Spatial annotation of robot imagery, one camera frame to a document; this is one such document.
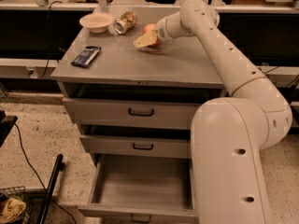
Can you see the red apple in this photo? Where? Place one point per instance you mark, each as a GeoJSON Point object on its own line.
{"type": "Point", "coordinates": [151, 28]}

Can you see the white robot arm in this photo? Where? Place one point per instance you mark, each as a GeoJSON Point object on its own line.
{"type": "Point", "coordinates": [228, 133]}

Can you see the grey middle drawer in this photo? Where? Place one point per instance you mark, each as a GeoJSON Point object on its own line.
{"type": "Point", "coordinates": [118, 140]}

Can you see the grey drawer cabinet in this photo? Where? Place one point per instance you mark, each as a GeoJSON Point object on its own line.
{"type": "Point", "coordinates": [180, 63]}

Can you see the dark blue snack bar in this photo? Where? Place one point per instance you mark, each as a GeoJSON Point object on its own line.
{"type": "Point", "coordinates": [85, 58]}

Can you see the black top drawer handle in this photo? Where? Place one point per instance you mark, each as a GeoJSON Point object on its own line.
{"type": "Point", "coordinates": [136, 113]}

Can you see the silver drink can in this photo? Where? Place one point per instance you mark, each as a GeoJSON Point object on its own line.
{"type": "Point", "coordinates": [125, 22]}

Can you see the grey drawer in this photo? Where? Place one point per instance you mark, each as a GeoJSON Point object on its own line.
{"type": "Point", "coordinates": [142, 186]}
{"type": "Point", "coordinates": [108, 105]}
{"type": "Point", "coordinates": [118, 140]}

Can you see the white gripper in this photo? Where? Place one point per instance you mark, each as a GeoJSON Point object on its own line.
{"type": "Point", "coordinates": [163, 30]}

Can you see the black pole left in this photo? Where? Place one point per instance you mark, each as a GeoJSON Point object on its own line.
{"type": "Point", "coordinates": [58, 166]}

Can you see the black drawer handle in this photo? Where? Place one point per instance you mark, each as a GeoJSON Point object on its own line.
{"type": "Point", "coordinates": [142, 147]}
{"type": "Point", "coordinates": [136, 113]}
{"type": "Point", "coordinates": [140, 219]}

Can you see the black middle drawer handle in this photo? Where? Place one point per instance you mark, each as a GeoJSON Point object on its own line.
{"type": "Point", "coordinates": [142, 147]}

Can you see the black bottom drawer handle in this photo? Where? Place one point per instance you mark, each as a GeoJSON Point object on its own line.
{"type": "Point", "coordinates": [140, 219]}

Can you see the cream bowl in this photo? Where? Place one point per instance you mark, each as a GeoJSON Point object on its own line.
{"type": "Point", "coordinates": [96, 22]}

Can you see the grey bottom drawer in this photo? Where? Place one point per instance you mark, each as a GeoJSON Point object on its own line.
{"type": "Point", "coordinates": [142, 186]}

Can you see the wire basket with bags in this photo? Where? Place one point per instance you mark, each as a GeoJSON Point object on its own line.
{"type": "Point", "coordinates": [14, 206]}

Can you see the grey top drawer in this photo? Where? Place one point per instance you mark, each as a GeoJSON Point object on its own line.
{"type": "Point", "coordinates": [108, 105]}

